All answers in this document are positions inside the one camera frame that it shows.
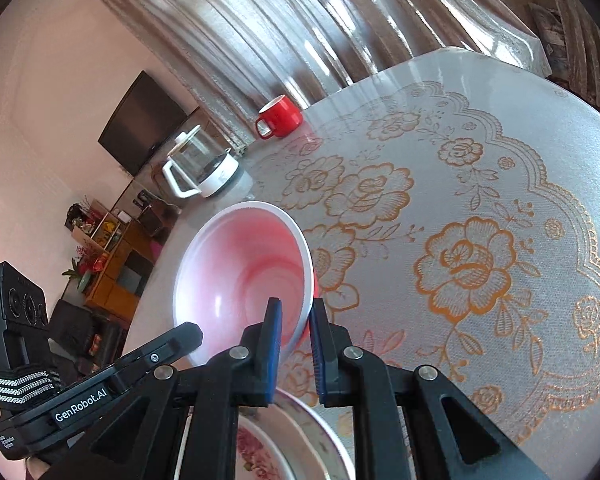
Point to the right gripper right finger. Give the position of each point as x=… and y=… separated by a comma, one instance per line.
x=408, y=424

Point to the white plate red blue pattern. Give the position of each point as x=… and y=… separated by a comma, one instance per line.
x=328, y=446

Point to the wall mounted black television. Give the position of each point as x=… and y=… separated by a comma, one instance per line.
x=143, y=120

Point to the orange wooden desk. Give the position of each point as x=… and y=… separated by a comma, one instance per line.
x=117, y=288

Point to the white glass electric kettle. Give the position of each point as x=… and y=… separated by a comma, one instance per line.
x=198, y=165

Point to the red mug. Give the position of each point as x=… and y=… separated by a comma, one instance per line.
x=279, y=117

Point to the grey window curtain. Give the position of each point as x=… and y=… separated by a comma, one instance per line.
x=233, y=56

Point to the white plate pink roses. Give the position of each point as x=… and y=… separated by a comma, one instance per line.
x=271, y=445

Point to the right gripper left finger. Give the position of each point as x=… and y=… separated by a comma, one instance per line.
x=183, y=426

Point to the red plastic bowl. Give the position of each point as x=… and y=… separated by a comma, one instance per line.
x=242, y=257

